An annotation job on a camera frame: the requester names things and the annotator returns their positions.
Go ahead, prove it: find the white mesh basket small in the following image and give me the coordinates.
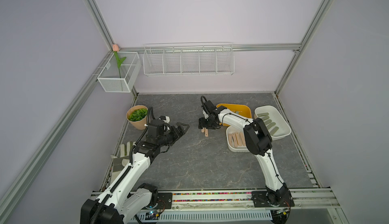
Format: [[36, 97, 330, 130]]
[[97, 52, 141, 93]]

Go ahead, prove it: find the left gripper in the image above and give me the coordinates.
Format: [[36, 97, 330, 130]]
[[157, 122, 189, 147]]

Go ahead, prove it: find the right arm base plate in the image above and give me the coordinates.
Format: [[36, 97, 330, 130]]
[[251, 191, 295, 207]]

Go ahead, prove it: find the potted green plant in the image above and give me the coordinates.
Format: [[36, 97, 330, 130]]
[[126, 105, 148, 130]]

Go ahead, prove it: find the white wire basket long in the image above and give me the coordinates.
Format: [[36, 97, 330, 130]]
[[143, 42, 235, 76]]

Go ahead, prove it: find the artificial tulip flower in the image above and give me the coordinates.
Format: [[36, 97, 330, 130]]
[[112, 44, 126, 78]]

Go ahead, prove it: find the yellow storage box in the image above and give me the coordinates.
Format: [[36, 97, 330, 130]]
[[217, 103, 253, 129]]

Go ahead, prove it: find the white storage box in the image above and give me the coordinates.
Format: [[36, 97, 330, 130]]
[[226, 126, 249, 153], [254, 105, 291, 140]]

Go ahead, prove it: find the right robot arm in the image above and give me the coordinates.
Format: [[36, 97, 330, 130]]
[[199, 95, 294, 207]]

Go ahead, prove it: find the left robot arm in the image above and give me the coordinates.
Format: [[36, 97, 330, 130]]
[[80, 108, 189, 224]]

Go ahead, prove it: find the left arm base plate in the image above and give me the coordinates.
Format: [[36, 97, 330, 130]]
[[143, 192, 173, 210]]

